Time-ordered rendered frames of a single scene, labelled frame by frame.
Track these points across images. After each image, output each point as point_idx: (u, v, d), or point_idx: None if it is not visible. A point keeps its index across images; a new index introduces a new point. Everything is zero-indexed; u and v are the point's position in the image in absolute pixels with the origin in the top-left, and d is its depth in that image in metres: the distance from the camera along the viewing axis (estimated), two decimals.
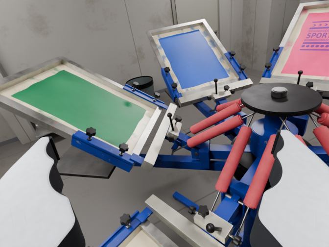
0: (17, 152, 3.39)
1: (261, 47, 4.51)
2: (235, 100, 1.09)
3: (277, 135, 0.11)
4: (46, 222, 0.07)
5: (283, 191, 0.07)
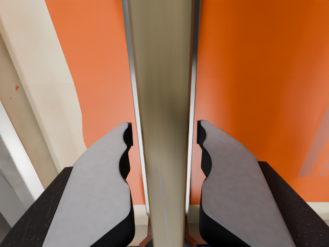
0: None
1: None
2: None
3: (199, 127, 0.12)
4: (107, 203, 0.07)
5: (217, 178, 0.08)
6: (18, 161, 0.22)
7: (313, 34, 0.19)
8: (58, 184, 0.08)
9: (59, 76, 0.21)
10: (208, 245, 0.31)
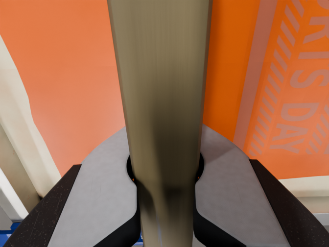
0: None
1: None
2: None
3: None
4: (114, 202, 0.07)
5: (209, 178, 0.08)
6: None
7: (215, 27, 0.22)
8: (66, 181, 0.08)
9: (3, 63, 0.24)
10: None
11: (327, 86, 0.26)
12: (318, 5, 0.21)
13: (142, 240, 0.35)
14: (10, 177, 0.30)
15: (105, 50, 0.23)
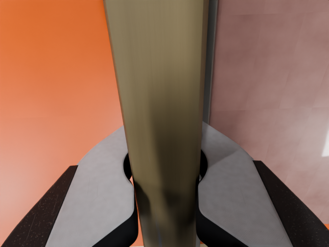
0: None
1: None
2: None
3: None
4: (111, 202, 0.07)
5: (212, 178, 0.08)
6: None
7: None
8: (62, 183, 0.08)
9: None
10: None
11: None
12: None
13: None
14: None
15: (18, 98, 0.17)
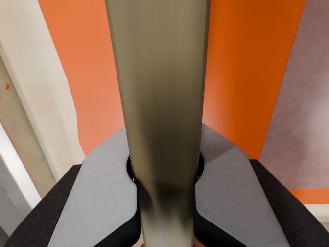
0: None
1: None
2: None
3: None
4: (114, 202, 0.07)
5: (209, 178, 0.08)
6: (10, 164, 0.21)
7: (320, 30, 0.18)
8: (66, 181, 0.08)
9: (52, 75, 0.19)
10: None
11: None
12: None
13: None
14: None
15: None
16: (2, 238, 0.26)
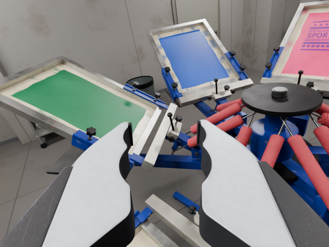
0: (17, 152, 3.39)
1: (262, 47, 4.51)
2: (235, 100, 1.09)
3: (199, 127, 0.12)
4: (107, 203, 0.07)
5: (217, 178, 0.08)
6: None
7: None
8: (58, 184, 0.08)
9: None
10: None
11: None
12: None
13: None
14: None
15: None
16: None
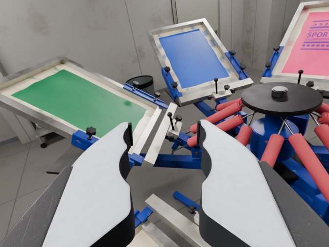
0: (17, 152, 3.39)
1: (262, 46, 4.50)
2: (235, 100, 1.08)
3: (199, 127, 0.12)
4: (107, 203, 0.07)
5: (217, 178, 0.08)
6: None
7: None
8: (58, 184, 0.08)
9: None
10: None
11: None
12: None
13: None
14: None
15: None
16: None
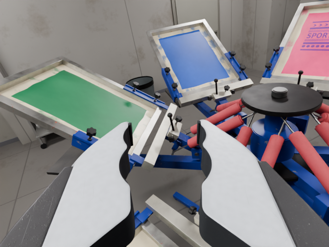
0: (17, 152, 3.39)
1: (262, 47, 4.51)
2: (235, 100, 1.09)
3: (199, 127, 0.12)
4: (107, 203, 0.07)
5: (217, 178, 0.08)
6: None
7: None
8: (58, 184, 0.08)
9: None
10: None
11: None
12: None
13: None
14: None
15: None
16: None
